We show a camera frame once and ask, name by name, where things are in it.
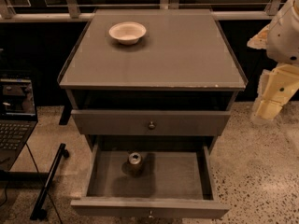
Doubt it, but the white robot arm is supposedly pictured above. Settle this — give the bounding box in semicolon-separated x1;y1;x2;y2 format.
247;0;299;124

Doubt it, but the orange soda can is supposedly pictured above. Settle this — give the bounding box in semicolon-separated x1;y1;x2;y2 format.
127;152;143;176

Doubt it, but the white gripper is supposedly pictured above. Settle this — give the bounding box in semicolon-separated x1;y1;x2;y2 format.
247;25;299;121

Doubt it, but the black laptop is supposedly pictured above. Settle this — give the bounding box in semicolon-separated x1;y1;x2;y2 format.
0;70;38;172

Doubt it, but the black table leg bar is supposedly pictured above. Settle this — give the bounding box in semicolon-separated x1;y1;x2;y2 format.
30;143;69;220

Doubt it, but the closed grey top drawer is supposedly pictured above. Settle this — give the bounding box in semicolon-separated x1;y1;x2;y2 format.
72;109;231;136

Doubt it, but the metal window railing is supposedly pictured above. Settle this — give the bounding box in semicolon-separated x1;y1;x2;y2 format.
0;0;299;24

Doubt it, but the open grey middle drawer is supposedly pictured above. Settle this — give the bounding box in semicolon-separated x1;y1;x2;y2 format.
71;147;230;219

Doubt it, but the grey drawer cabinet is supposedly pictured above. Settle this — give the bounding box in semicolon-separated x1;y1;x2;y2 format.
58;9;247;151

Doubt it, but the white paper bowl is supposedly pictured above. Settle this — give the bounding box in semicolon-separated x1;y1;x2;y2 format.
108;21;147;45

